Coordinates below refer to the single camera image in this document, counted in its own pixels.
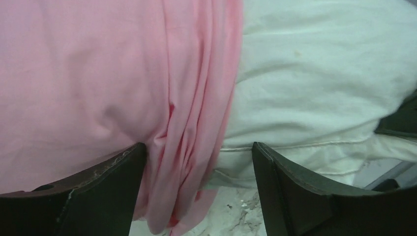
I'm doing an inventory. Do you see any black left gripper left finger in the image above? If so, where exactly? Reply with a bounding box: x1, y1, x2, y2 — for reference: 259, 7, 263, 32
0, 143, 147, 236

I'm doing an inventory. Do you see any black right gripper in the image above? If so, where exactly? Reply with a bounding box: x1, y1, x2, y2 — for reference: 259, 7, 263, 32
374, 90, 417, 139

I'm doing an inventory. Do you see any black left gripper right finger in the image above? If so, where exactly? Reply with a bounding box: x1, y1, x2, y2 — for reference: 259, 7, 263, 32
252, 142, 417, 236

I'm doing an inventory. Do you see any white pillow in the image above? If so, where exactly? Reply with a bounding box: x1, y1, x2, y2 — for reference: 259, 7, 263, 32
206, 0, 417, 189

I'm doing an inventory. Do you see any pink pillowcase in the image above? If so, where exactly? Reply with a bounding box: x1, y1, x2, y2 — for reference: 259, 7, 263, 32
0, 0, 243, 236

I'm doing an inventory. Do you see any aluminium table frame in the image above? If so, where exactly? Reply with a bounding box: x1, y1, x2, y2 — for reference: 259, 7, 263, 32
364, 162, 417, 192

